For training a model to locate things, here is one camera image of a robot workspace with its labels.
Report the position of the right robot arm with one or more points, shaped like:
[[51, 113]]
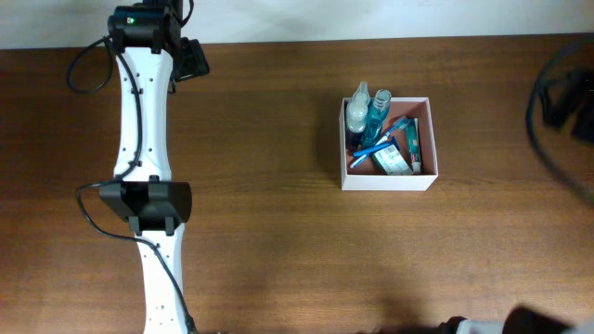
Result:
[[521, 320]]

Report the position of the clear spray bottle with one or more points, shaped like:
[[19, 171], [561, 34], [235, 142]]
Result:
[[356, 116]]

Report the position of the blue mouthwash bottle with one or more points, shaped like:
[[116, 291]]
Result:
[[377, 113]]

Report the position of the blue disposable razor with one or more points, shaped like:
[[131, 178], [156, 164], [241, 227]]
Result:
[[391, 141]]

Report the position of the pink cardboard box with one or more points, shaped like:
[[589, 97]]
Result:
[[368, 176]]

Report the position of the green white soap box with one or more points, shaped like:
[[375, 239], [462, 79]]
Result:
[[391, 161]]

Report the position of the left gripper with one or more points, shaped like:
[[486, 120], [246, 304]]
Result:
[[195, 62]]

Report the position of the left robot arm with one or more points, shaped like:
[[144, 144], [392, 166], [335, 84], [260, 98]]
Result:
[[151, 55]]

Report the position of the green toothpaste tube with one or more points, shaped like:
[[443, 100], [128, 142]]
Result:
[[414, 145]]

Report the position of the blue white toothbrush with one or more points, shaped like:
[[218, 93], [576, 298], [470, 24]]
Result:
[[399, 125]]

